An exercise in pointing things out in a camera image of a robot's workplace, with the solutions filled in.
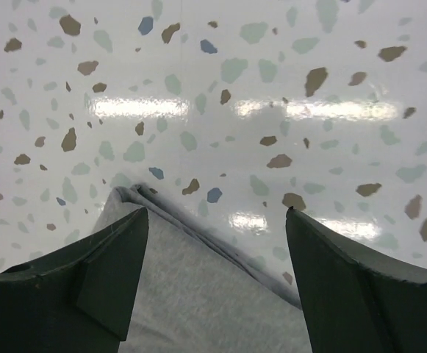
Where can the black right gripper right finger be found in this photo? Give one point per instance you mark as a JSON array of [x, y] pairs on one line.
[[354, 298]]

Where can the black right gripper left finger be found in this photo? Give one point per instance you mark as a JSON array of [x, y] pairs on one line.
[[78, 298]]

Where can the grey tank top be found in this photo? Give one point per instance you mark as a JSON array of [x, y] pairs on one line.
[[196, 294]]

